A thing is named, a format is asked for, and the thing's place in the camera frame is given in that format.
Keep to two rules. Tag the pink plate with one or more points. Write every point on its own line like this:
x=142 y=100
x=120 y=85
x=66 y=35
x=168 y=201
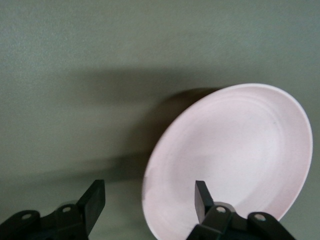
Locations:
x=237 y=150

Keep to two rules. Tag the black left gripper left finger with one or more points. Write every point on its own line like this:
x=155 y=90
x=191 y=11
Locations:
x=93 y=200

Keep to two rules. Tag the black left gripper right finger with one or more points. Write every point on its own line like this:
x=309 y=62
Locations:
x=201 y=200

